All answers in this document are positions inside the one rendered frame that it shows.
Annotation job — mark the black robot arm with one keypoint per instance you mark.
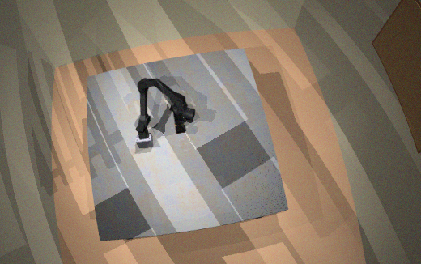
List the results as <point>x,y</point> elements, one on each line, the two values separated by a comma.
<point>176,98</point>

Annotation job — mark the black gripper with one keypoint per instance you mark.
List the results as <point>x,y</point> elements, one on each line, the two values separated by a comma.
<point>179,127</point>

